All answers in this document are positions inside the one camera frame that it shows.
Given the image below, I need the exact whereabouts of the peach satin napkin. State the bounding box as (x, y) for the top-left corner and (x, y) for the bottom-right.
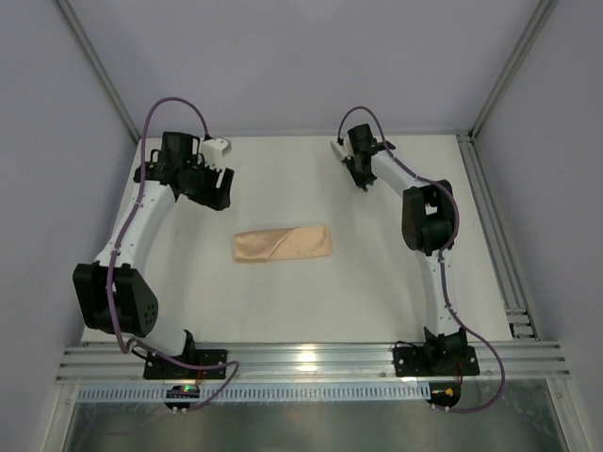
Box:
(234, 224), (333, 263)

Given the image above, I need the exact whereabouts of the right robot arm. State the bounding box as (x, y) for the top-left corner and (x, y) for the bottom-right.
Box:
(332, 123), (479, 376)

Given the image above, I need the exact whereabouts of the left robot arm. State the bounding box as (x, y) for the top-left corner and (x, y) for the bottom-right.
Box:
(73, 132), (235, 368)

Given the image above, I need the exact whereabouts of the left controller board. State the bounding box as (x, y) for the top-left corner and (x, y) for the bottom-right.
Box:
(164, 384), (200, 413)

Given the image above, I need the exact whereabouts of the controller board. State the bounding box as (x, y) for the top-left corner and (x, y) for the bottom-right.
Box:
(164, 384), (200, 413)
(427, 382), (462, 412)

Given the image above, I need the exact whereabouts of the right controller board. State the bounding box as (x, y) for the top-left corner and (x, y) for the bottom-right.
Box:
(427, 382), (462, 412)

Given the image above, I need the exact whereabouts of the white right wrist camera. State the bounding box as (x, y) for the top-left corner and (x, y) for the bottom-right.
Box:
(331, 137), (353, 163)

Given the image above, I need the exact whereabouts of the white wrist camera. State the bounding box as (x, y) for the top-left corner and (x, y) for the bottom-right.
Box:
(331, 137), (353, 163)
(200, 137), (232, 168)

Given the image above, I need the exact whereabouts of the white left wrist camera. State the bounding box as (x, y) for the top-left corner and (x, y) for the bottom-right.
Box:
(200, 137), (232, 168)

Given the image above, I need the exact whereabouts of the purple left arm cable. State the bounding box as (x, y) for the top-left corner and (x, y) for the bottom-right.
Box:
(105, 96), (240, 415)

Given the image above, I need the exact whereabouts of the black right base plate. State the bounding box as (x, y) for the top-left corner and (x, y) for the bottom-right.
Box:
(392, 343), (481, 377)

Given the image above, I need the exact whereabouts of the left back frame post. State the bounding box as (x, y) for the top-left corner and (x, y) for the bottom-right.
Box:
(52, 0), (141, 143)

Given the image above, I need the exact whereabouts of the frame post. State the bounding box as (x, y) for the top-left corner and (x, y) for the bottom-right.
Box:
(469, 0), (558, 141)
(52, 0), (141, 143)

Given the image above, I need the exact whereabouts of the right side frame rail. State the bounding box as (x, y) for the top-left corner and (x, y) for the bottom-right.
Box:
(456, 134), (540, 341)

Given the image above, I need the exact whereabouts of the aluminium frame rail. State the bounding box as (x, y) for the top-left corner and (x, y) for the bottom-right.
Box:
(56, 340), (571, 384)

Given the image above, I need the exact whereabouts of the white slotted cable duct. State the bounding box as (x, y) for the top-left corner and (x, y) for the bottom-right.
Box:
(76, 380), (430, 403)

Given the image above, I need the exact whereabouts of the right back frame post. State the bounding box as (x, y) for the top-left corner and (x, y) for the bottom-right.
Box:
(469, 0), (558, 141)

